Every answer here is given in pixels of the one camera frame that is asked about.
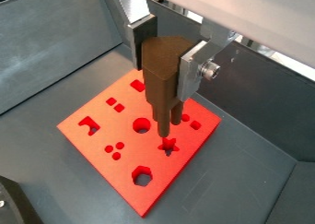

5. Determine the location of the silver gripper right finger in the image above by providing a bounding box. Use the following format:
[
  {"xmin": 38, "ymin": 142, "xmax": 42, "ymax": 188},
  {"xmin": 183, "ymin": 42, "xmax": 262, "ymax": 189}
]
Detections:
[{"xmin": 178, "ymin": 18, "xmax": 239, "ymax": 102}]

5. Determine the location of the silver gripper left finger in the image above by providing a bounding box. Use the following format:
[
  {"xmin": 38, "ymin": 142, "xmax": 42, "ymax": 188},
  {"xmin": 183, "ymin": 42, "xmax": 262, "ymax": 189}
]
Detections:
[{"xmin": 118, "ymin": 0, "xmax": 158, "ymax": 70}]

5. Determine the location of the brown three prong peg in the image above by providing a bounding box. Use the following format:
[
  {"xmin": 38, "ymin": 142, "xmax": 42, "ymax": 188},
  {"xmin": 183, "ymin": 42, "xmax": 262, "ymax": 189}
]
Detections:
[{"xmin": 142, "ymin": 36, "xmax": 194, "ymax": 137}]

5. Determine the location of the grey metal bin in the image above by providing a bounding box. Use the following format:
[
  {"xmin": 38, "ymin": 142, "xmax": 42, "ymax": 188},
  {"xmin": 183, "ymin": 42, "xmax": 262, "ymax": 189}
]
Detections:
[{"xmin": 0, "ymin": 0, "xmax": 315, "ymax": 224}]

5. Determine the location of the red shape sorting board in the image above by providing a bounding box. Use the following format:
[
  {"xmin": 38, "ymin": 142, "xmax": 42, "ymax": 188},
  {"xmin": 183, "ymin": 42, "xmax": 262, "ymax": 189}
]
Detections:
[{"xmin": 58, "ymin": 70, "xmax": 221, "ymax": 216}]

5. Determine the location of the dark grey curved block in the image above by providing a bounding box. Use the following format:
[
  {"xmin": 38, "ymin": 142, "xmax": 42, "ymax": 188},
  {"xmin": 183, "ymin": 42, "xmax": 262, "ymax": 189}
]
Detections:
[{"xmin": 0, "ymin": 176, "xmax": 43, "ymax": 224}]

